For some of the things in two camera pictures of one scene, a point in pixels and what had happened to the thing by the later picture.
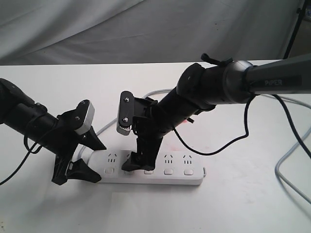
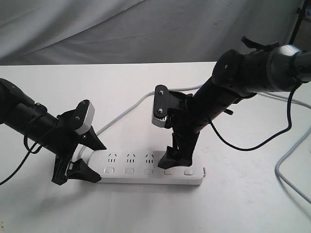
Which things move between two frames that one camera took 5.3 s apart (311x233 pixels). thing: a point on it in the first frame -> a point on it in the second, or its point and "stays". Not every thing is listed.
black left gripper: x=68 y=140 stays
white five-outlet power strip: x=172 y=167 stays
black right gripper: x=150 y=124 -> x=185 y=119
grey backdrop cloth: x=49 y=32 stays
